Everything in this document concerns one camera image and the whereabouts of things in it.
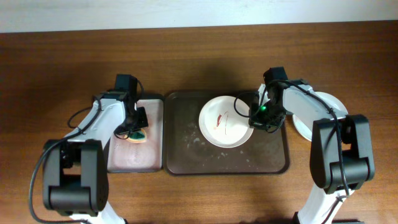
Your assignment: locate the green and yellow sponge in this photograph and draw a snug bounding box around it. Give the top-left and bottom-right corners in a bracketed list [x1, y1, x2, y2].
[127, 129, 147, 144]

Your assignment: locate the pale green plate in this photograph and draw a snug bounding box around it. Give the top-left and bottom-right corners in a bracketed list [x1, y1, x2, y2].
[292, 91, 348, 141]

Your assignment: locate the white plate with red stain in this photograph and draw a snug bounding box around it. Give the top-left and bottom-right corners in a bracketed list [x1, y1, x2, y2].
[198, 96, 254, 148]

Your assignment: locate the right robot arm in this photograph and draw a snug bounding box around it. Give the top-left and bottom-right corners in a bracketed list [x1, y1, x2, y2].
[249, 80, 376, 224]

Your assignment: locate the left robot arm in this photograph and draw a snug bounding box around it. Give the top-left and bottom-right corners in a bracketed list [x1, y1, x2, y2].
[42, 90, 147, 223]

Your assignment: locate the small pink rinse tray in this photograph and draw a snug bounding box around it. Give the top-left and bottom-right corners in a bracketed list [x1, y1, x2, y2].
[107, 94, 164, 173]

